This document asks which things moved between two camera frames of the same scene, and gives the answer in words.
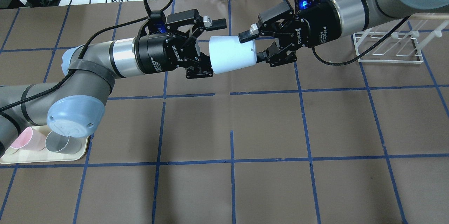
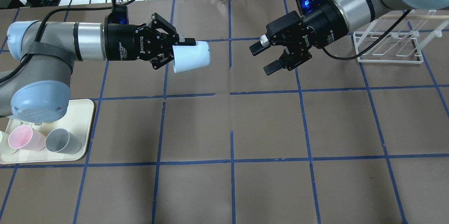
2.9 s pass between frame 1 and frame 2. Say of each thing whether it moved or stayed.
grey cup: stayed
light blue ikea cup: moved
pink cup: stayed
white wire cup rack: stayed
